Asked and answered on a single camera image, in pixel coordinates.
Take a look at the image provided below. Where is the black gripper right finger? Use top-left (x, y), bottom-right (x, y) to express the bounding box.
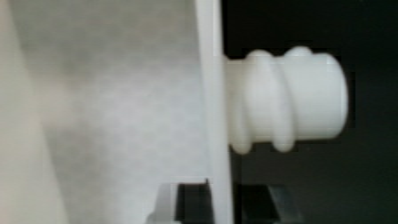
top-left (238, 185), bottom-right (302, 224)

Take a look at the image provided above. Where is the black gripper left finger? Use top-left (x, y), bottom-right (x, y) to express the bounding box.
top-left (147, 181), bottom-right (210, 224)

